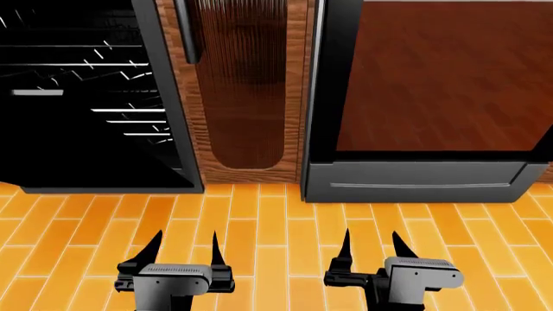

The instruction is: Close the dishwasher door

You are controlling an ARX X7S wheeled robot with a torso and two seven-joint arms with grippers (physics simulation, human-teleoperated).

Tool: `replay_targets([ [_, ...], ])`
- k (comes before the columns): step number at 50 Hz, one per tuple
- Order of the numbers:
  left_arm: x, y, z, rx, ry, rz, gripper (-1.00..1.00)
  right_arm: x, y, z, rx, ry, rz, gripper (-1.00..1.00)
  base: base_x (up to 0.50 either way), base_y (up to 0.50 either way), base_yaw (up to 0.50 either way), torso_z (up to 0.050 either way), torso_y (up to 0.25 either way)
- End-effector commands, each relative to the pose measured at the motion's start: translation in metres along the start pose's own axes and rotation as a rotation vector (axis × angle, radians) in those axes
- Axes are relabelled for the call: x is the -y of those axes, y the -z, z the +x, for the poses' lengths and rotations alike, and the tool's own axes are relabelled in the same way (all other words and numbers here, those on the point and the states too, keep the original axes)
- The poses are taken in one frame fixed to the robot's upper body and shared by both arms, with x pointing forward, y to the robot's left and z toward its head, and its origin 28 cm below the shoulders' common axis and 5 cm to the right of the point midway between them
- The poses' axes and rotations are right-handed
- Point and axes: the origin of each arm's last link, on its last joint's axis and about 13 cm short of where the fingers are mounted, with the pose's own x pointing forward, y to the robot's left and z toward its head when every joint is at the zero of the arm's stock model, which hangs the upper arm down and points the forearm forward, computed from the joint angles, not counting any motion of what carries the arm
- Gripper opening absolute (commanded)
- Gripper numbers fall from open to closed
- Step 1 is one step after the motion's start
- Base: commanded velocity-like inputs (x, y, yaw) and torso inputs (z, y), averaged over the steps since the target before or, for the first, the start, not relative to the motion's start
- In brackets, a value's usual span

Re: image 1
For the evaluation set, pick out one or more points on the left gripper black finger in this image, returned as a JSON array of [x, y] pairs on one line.
[[218, 259], [147, 256]]

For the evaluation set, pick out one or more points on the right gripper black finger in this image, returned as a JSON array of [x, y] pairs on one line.
[[402, 249], [343, 262]]

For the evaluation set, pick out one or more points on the wooden cabinet door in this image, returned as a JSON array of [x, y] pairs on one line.
[[296, 97]]

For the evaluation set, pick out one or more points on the small grey dishwasher bar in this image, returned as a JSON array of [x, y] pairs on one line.
[[38, 92]]

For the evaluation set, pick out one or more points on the grey oven drawer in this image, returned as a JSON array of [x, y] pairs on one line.
[[410, 175]]

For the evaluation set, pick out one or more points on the open black oven with racks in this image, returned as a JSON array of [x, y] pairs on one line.
[[173, 97]]

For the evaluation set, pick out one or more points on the oven glass window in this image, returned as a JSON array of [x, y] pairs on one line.
[[440, 81]]

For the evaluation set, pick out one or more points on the ribbed brown glass panel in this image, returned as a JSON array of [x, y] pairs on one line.
[[242, 81]]

